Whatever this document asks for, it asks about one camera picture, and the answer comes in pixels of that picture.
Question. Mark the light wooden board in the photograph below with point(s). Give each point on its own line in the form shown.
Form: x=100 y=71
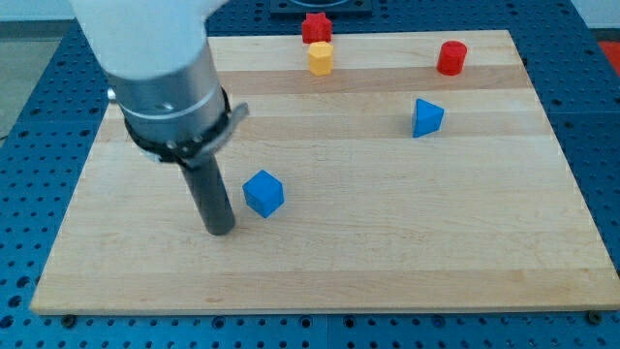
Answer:
x=483 y=215

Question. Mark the yellow hexagonal block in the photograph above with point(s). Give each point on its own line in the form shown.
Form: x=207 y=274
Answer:
x=320 y=58

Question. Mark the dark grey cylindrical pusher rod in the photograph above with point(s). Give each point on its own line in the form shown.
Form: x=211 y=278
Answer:
x=209 y=192

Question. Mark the red star block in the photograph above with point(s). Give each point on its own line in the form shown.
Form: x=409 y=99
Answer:
x=316 y=28

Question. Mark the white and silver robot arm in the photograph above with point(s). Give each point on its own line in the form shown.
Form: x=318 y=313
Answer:
x=156 y=57

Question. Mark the blue triangular prism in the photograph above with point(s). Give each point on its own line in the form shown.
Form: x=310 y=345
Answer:
x=427 y=118

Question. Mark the red cylinder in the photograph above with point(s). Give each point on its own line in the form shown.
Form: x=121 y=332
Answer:
x=451 y=58

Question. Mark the blue cube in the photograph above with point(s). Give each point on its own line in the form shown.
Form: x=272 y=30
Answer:
x=263 y=193

